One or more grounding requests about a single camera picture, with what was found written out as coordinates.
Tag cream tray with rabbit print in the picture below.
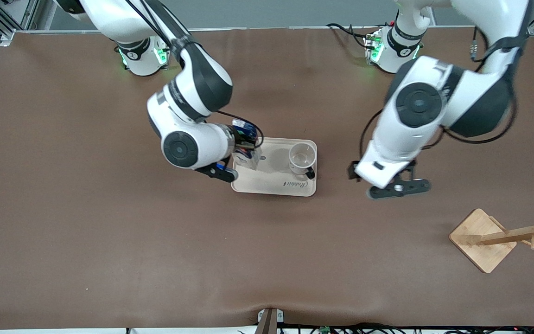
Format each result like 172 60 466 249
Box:
231 137 318 197

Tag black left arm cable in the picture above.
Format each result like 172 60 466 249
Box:
359 0 533 161

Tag wooden mug tree stand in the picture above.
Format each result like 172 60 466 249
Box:
449 203 534 274

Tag brown table cover mat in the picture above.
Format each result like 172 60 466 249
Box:
0 27 534 331

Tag blue white milk carton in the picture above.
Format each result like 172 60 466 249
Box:
231 119 264 173

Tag brown post with grey brackets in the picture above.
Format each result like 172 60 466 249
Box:
257 307 285 334

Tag white cup with black handle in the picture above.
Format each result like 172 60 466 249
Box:
288 142 318 180

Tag black cable at arm base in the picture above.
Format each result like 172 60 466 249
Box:
326 22 371 50

